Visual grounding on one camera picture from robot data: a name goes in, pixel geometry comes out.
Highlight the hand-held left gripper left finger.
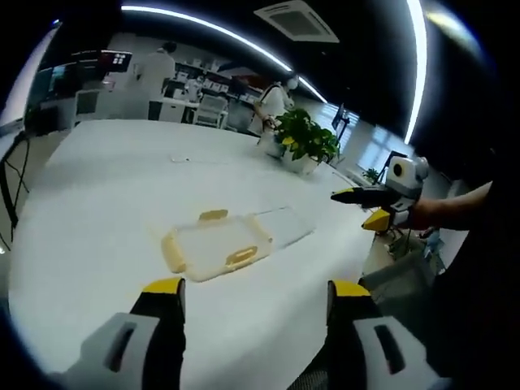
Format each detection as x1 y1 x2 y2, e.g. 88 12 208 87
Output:
51 277 188 390

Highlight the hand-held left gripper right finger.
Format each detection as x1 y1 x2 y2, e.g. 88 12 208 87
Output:
324 279 453 390

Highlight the clear lid with yellow buckles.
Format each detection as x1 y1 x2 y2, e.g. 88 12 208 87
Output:
160 208 274 284

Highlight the grey office chair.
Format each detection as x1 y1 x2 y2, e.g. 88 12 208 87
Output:
358 245 441 311

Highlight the green potted plant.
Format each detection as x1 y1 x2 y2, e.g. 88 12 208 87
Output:
272 107 342 176

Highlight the black monitor on stand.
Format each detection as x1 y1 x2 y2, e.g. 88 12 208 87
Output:
330 102 352 137

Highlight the clear plastic container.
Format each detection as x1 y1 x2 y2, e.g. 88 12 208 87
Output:
253 204 316 249

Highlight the curved ceiling light strip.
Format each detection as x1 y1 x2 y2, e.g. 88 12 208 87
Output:
403 0 428 144
120 4 328 104

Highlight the white mesh office chair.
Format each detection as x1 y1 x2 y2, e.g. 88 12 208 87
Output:
193 93 229 128

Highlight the ceiling air conditioner vent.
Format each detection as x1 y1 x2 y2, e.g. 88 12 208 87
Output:
253 0 341 44

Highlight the black stand with cables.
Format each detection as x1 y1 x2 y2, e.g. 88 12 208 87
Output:
0 130 33 251

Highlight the wall screen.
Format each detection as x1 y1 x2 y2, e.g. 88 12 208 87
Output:
99 49 134 75

